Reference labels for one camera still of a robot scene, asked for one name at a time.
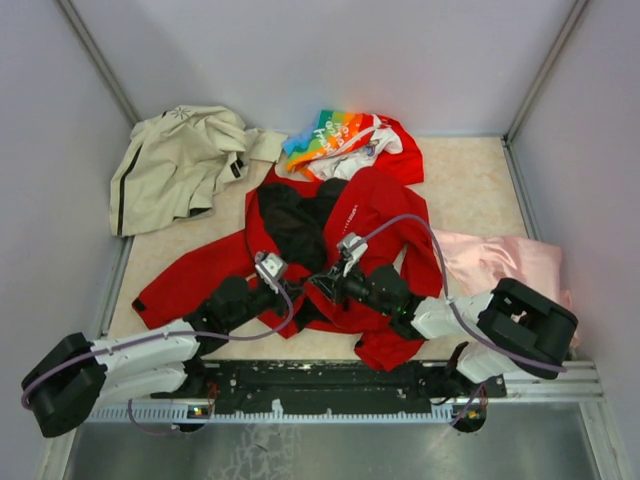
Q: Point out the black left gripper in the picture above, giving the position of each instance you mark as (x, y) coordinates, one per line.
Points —
(281, 300)

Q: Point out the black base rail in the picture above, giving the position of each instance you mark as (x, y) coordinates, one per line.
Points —
(318, 387)

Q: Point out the aluminium frame post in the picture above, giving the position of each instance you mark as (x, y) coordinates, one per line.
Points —
(78, 27)
(543, 75)

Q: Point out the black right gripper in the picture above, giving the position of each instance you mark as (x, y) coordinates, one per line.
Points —
(333, 284)

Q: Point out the left aluminium frame post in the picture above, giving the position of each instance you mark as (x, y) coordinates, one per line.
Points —
(78, 27)

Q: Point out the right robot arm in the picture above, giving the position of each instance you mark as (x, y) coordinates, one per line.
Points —
(512, 327)

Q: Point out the rainbow white red garment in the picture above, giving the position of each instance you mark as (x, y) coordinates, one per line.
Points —
(338, 144)

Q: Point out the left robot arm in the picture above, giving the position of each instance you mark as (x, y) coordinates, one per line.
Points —
(78, 376)

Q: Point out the right aluminium frame post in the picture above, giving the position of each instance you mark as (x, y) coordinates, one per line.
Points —
(543, 75)

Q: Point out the beige jacket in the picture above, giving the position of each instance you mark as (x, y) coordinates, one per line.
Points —
(178, 161)

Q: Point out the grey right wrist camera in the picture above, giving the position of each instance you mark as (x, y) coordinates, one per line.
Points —
(351, 248)

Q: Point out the pink satin cloth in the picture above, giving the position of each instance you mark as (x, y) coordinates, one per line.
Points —
(475, 264)

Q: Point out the red jacket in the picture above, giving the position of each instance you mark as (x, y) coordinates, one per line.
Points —
(303, 222)

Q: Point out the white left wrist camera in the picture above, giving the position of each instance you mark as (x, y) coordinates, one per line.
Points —
(270, 268)

